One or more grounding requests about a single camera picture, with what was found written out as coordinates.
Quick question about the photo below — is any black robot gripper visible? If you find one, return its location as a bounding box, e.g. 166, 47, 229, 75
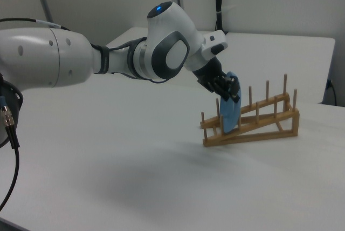
191, 56, 242, 104

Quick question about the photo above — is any blue round plastic plate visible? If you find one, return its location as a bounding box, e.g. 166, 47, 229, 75
218, 71, 242, 135

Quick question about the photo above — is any wooden peg plate rack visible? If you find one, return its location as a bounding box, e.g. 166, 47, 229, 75
199, 73, 301, 147

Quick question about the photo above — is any black wall cable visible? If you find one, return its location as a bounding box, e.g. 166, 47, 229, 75
326, 79, 339, 106

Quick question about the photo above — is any black cable with white label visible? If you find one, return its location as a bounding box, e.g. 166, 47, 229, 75
0, 17, 71, 31

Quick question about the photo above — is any black cable with metal connector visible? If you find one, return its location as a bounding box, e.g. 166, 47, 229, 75
0, 94, 22, 217

